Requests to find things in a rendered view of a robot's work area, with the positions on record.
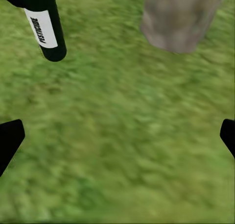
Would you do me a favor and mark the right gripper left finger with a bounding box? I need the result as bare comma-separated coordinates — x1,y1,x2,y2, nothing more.
0,119,25,177

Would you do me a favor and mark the pesticide atomizer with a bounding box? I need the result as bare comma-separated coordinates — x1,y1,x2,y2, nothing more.
23,0,67,62

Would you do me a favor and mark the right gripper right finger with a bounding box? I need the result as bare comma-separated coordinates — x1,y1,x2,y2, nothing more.
220,119,235,158

